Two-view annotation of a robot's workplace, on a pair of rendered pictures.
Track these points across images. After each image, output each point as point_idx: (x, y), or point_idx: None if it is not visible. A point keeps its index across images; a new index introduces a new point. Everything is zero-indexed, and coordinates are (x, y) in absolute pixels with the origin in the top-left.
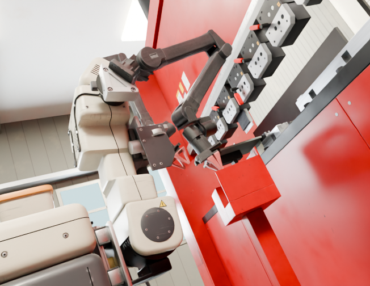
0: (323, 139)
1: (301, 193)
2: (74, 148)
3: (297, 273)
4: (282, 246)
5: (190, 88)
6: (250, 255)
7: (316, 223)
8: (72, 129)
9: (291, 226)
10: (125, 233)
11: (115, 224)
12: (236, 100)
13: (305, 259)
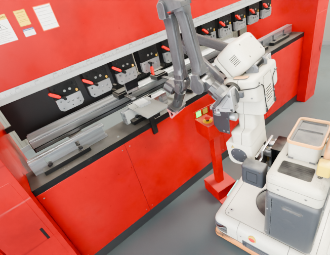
0: (209, 100)
1: (190, 123)
2: (265, 98)
3: (169, 166)
4: (165, 156)
5: (56, 30)
6: (126, 181)
7: (192, 134)
8: (264, 84)
9: (177, 141)
10: (262, 141)
11: (255, 143)
12: (152, 71)
13: (178, 155)
